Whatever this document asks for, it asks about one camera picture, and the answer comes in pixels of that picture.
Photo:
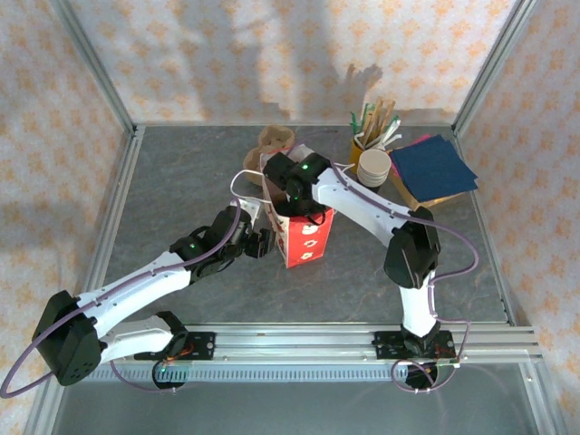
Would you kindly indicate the aluminium table side rail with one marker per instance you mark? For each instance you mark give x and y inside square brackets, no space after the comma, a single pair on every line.
[124,181]
[462,151]

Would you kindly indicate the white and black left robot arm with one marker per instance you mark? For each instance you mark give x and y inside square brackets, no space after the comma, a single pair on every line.
[131,294]

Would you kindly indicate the aluminium frame post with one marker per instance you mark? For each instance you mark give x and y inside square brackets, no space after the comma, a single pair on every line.
[489,68]
[90,59]

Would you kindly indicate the white wrapped straw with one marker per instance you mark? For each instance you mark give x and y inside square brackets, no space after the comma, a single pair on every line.
[393,124]
[389,137]

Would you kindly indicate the green plastic stirrer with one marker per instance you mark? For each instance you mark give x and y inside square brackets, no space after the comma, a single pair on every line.
[366,111]
[354,122]

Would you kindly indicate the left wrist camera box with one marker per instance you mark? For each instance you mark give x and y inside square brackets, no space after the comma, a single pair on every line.
[251,208]

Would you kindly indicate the red paper gift bag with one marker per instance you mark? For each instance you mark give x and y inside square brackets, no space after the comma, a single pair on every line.
[308,244]

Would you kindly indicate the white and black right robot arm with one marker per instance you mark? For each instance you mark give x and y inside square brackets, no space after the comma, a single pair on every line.
[362,204]

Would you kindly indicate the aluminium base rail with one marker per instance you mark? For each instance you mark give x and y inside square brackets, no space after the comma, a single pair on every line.
[290,344]

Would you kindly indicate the brown pulp cup carrier stack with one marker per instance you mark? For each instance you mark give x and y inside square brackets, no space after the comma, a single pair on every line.
[276,136]

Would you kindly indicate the paper cup stack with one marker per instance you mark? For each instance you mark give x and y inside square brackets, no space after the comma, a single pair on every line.
[374,170]

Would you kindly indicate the navy blue napkin stack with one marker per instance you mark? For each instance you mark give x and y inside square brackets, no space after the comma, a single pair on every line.
[430,167]

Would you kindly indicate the yellow stirrer holder cup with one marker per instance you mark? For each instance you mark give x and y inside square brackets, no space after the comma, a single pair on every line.
[354,156]

